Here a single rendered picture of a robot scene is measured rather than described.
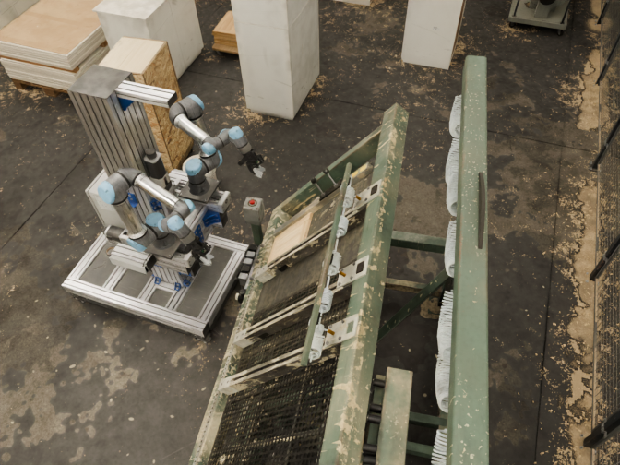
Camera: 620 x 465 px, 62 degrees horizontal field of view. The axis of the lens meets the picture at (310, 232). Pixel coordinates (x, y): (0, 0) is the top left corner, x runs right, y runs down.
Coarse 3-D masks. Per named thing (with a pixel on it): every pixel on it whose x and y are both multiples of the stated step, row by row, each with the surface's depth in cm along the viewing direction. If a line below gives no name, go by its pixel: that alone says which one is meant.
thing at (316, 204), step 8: (360, 168) 290; (368, 168) 284; (360, 176) 289; (352, 184) 295; (336, 192) 303; (328, 200) 310; (304, 208) 328; (312, 208) 319; (320, 208) 317; (296, 216) 332; (288, 224) 337; (280, 232) 345
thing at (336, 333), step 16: (352, 320) 202; (336, 336) 205; (352, 336) 196; (288, 352) 238; (336, 352) 214; (256, 368) 256; (272, 368) 242; (288, 368) 238; (224, 384) 277; (240, 384) 266; (256, 384) 261
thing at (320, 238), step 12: (360, 204) 250; (348, 216) 262; (360, 216) 258; (324, 228) 279; (348, 228) 267; (312, 240) 283; (324, 240) 280; (288, 252) 303; (300, 252) 293; (312, 252) 291; (276, 264) 308; (288, 264) 305; (264, 276) 321
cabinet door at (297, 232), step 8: (304, 216) 326; (312, 216) 321; (296, 224) 330; (304, 224) 319; (288, 232) 335; (296, 232) 324; (304, 232) 312; (280, 240) 339; (288, 240) 329; (296, 240) 317; (272, 248) 343; (280, 248) 331; (288, 248) 321; (272, 256) 335
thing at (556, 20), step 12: (516, 0) 680; (528, 0) 679; (540, 0) 629; (552, 0) 625; (564, 0) 644; (516, 12) 652; (528, 12) 661; (540, 12) 647; (552, 12) 659; (564, 12) 658; (528, 24) 654; (540, 24) 649; (552, 24) 644; (564, 24) 641
